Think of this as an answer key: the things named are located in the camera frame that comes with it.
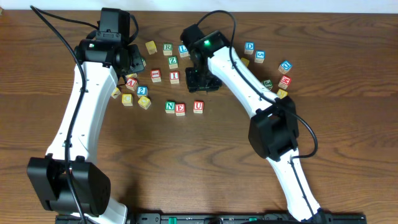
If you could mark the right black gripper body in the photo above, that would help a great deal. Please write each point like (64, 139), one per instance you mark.
(202, 80)

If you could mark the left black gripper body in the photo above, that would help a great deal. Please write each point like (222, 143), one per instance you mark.
(135, 58)

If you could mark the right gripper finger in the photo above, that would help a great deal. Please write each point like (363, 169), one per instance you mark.
(209, 88)
(191, 79)

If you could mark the red U block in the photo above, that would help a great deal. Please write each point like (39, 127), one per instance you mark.
(198, 107)

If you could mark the red E block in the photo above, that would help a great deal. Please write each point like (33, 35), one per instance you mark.
(180, 109)

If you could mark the green N block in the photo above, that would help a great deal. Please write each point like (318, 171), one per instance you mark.
(170, 107)

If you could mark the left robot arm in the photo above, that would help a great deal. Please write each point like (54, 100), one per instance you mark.
(67, 180)

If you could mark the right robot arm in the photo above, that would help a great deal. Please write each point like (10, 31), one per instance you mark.
(274, 124)

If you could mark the green 7 block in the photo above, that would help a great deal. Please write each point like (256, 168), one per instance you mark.
(143, 61)

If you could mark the red I block upright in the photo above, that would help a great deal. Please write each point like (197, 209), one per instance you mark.
(174, 77)

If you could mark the blue L block upright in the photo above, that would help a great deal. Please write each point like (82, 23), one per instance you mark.
(183, 51)

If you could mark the red A block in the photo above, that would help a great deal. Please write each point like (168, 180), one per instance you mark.
(132, 84)

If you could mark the red I block sideways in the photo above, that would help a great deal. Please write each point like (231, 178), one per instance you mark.
(155, 76)

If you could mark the yellow W block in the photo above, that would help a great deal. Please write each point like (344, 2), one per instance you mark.
(151, 47)

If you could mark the green Z block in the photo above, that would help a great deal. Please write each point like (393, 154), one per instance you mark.
(173, 62)

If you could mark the blue 2 block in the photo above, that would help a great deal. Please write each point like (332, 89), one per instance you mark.
(142, 91)

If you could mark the yellow K block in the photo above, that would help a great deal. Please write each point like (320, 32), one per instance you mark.
(116, 92)

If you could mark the green R block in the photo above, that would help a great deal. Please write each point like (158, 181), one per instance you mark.
(167, 49)

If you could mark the yellow C block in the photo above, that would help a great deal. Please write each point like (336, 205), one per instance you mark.
(127, 100)

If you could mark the yellow O block left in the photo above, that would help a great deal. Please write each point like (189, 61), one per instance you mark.
(144, 102)

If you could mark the yellow G block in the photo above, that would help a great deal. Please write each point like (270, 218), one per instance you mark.
(245, 61)

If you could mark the blue D block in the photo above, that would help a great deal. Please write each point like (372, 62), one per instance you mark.
(249, 48)

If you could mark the green J block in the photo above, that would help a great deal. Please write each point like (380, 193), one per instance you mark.
(268, 84)

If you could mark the blue 5 block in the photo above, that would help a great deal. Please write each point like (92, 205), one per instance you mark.
(259, 56)

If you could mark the yellow X block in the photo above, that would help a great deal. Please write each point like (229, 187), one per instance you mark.
(282, 93)

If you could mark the red M block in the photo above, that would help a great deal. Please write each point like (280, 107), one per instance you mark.
(284, 82)

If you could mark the blue Q block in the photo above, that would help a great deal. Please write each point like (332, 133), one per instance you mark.
(284, 67)

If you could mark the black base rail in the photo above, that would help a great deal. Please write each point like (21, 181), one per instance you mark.
(321, 217)

